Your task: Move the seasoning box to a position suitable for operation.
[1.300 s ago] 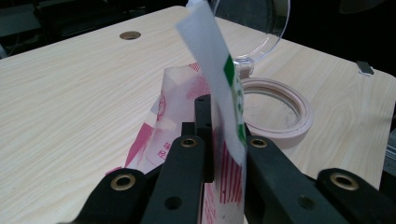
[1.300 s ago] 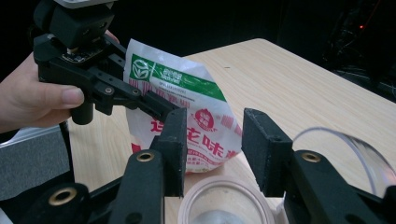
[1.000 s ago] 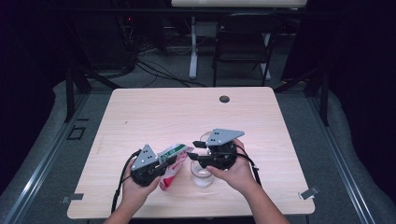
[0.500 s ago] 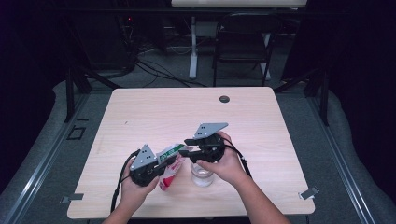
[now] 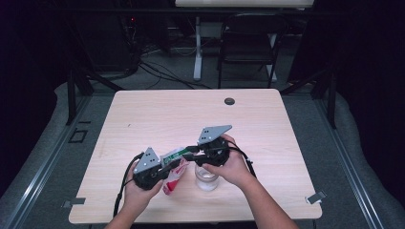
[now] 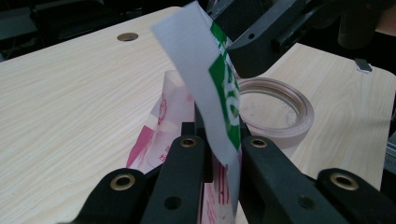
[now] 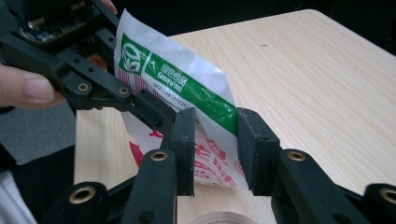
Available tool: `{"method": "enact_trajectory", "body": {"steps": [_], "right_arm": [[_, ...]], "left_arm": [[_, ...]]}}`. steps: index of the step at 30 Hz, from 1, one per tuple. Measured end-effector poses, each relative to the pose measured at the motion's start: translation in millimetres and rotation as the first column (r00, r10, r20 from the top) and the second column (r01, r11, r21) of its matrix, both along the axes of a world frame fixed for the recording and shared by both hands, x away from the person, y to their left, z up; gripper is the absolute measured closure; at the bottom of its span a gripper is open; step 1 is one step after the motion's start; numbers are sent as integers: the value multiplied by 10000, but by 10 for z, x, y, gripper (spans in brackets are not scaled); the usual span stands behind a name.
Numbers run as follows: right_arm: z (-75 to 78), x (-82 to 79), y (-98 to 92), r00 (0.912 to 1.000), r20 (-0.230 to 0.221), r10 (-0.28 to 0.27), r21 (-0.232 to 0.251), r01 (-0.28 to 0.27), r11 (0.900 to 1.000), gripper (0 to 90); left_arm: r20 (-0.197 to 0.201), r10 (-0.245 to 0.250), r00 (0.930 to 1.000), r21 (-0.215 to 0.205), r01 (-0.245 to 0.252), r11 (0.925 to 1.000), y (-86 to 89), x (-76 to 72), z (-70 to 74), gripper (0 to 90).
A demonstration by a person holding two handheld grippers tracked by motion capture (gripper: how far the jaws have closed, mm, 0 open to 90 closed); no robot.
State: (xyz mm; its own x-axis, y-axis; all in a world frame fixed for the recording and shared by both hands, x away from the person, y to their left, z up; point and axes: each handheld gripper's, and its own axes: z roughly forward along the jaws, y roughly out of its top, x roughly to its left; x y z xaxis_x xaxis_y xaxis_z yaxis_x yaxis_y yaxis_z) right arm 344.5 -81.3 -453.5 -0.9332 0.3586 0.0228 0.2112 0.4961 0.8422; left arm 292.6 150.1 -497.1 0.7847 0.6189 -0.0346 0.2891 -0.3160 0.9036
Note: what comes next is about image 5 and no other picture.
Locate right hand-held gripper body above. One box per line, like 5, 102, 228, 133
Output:
194, 124, 233, 168

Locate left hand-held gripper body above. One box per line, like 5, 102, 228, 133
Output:
133, 147, 169, 191

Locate pink and white snack packet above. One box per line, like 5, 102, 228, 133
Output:
160, 146, 193, 196

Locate clear plastic jar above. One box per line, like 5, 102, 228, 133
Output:
194, 163, 221, 192

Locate person's right hand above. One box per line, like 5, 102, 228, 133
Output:
202, 134, 256, 189

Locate person's left hand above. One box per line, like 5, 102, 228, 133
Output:
122, 160, 164, 213

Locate grey tape strip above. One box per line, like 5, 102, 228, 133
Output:
61, 197, 87, 210
305, 190, 328, 205

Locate black metal stand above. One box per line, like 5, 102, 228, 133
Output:
65, 63, 125, 126
280, 68, 338, 130

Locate black folding chair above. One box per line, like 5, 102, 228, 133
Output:
217, 12, 289, 90

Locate white desk top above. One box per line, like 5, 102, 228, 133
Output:
175, 0, 314, 9

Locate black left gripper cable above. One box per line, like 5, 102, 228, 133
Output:
113, 152, 145, 219

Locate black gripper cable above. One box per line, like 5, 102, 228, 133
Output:
228, 140, 258, 178
113, 152, 145, 219

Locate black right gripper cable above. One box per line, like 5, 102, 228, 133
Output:
228, 140, 258, 178

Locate black floor cables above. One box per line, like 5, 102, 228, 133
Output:
138, 60, 213, 91

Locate aluminium floor rail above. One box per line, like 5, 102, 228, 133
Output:
0, 94, 92, 229
313, 94, 386, 229

